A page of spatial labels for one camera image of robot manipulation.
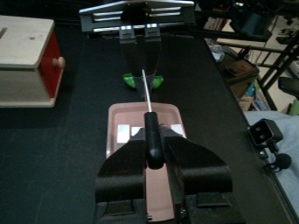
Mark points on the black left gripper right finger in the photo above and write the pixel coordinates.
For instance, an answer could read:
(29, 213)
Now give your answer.
(198, 172)

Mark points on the wooden box with red drawer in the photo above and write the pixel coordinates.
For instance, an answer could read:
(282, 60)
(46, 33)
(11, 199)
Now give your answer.
(23, 43)

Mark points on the green toy lettuce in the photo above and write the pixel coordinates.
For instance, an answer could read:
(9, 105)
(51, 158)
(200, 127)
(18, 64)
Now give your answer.
(129, 80)

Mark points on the light blue cloth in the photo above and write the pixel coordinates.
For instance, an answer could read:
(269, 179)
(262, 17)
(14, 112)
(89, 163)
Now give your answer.
(288, 186)

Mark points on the brown bag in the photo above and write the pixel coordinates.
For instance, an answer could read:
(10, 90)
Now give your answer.
(241, 68)

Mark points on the white cloth sheet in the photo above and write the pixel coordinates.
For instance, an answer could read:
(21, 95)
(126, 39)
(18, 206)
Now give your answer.
(154, 137)

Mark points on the pink plastic tray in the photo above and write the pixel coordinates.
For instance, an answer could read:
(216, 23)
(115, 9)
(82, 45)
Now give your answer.
(126, 115)

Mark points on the black table-level camera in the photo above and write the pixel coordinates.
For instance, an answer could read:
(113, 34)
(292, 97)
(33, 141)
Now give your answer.
(265, 132)

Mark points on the black office chair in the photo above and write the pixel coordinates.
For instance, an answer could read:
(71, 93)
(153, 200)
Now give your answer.
(290, 87)

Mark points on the cardboard box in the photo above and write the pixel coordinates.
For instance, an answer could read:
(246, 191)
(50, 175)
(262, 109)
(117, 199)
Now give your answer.
(246, 103)

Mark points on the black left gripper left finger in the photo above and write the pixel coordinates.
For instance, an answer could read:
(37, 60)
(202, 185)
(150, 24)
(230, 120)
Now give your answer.
(121, 175)

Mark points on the blue container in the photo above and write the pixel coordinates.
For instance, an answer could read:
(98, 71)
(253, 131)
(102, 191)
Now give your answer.
(253, 22)

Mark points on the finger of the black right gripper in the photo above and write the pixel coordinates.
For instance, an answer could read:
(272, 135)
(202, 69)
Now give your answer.
(130, 49)
(154, 46)

